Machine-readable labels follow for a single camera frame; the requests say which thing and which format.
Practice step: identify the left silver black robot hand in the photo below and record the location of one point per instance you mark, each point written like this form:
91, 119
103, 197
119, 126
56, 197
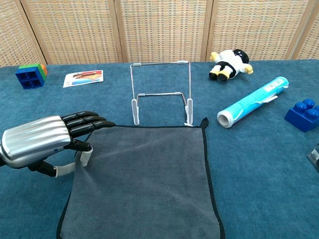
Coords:
35, 139

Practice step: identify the blue and grey cloth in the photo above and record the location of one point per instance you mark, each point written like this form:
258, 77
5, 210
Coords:
144, 184

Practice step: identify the blue building block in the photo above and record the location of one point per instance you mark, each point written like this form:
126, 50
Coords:
28, 78

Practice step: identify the orange building block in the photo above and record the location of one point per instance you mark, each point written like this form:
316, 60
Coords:
44, 69

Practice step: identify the green building block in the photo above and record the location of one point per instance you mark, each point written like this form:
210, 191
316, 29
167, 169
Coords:
37, 68

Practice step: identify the illustrated picture card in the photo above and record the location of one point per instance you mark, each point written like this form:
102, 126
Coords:
83, 78

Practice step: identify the woven bamboo folding screen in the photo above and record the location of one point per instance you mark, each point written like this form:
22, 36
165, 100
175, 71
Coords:
159, 27

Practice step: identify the plush doll in white robe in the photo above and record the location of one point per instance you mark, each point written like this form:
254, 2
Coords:
230, 63

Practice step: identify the light blue wrap roll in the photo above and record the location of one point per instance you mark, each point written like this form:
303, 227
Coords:
251, 102

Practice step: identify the teal carpet table mat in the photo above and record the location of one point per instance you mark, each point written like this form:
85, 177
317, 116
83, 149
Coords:
261, 174

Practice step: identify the blue four-stud toy brick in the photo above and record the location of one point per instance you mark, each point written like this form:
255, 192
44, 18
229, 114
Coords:
302, 117

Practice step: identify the clear box with red pieces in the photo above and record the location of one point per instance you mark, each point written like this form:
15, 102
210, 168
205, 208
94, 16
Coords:
314, 158

